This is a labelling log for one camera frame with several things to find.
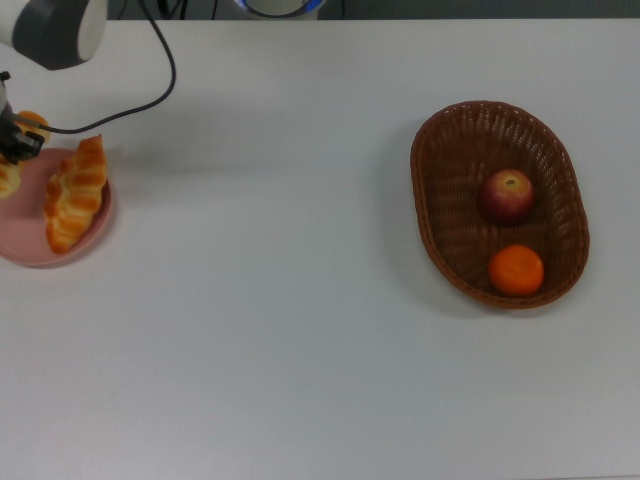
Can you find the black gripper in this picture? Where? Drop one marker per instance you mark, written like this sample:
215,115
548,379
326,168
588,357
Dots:
6,135

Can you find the striped bread roll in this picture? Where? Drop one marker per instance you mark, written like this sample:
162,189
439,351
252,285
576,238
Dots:
9,182

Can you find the braided golden bread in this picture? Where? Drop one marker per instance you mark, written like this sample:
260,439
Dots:
75,195

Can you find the red apple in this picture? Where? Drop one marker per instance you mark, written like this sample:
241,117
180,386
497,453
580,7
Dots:
506,197

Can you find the orange mandarin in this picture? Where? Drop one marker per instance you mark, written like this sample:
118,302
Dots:
516,271

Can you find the pink plate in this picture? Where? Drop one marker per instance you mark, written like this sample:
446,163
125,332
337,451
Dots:
30,235

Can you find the brown woven basket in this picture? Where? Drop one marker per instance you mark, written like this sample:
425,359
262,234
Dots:
450,200

